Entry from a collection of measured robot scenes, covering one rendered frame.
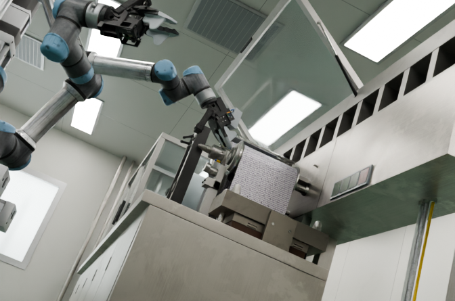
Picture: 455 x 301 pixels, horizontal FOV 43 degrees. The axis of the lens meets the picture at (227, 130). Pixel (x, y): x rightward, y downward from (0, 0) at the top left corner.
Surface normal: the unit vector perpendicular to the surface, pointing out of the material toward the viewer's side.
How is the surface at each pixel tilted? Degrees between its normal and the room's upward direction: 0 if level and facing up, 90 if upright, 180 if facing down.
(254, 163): 90
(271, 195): 90
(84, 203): 90
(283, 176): 90
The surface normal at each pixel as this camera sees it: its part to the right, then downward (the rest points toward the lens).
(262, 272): 0.31, -0.31
